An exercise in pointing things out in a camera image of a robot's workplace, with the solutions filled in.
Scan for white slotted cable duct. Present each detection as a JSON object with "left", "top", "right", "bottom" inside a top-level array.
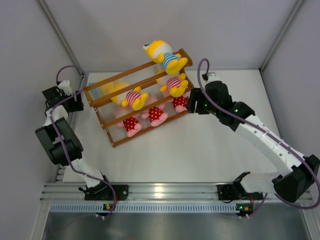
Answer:
[{"left": 50, "top": 202, "right": 244, "bottom": 214}]

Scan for pink polka plush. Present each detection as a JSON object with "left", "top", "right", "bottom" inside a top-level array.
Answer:
[
  {"left": 172, "top": 92, "right": 189, "bottom": 113},
  {"left": 115, "top": 105, "right": 142, "bottom": 138}
]

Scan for wooden toy shelf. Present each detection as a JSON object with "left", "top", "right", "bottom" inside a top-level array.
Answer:
[{"left": 84, "top": 61, "right": 194, "bottom": 148}]

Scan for yellow plush pink stripes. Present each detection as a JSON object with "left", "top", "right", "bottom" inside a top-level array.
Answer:
[
  {"left": 156, "top": 73, "right": 189, "bottom": 98},
  {"left": 110, "top": 86, "right": 149, "bottom": 111}
]

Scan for aluminium rail frame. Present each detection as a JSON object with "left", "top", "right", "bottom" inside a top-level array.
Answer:
[{"left": 39, "top": 181, "right": 313, "bottom": 203}]

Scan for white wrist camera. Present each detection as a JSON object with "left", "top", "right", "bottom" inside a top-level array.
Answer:
[
  {"left": 202, "top": 72, "right": 220, "bottom": 85},
  {"left": 57, "top": 80, "right": 73, "bottom": 96}
]

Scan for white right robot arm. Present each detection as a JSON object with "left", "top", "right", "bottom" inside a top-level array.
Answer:
[{"left": 186, "top": 81, "right": 320, "bottom": 204}]

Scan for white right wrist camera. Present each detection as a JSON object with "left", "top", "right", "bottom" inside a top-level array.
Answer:
[{"left": 202, "top": 72, "right": 220, "bottom": 85}]

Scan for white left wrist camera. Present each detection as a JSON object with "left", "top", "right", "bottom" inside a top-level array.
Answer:
[{"left": 57, "top": 80, "right": 73, "bottom": 96}]

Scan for pink plush polka dots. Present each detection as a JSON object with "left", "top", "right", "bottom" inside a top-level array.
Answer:
[{"left": 141, "top": 103, "right": 169, "bottom": 127}]

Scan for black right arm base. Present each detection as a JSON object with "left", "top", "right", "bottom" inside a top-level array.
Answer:
[{"left": 216, "top": 183, "right": 263, "bottom": 202}]

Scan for yellow plush blue stripes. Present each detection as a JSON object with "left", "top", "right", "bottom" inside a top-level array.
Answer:
[{"left": 142, "top": 39, "right": 188, "bottom": 76}]

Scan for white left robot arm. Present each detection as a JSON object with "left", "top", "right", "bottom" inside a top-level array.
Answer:
[{"left": 35, "top": 85, "right": 113, "bottom": 200}]

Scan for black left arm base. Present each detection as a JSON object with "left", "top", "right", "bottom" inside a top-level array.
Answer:
[{"left": 78, "top": 183, "right": 129, "bottom": 201}]

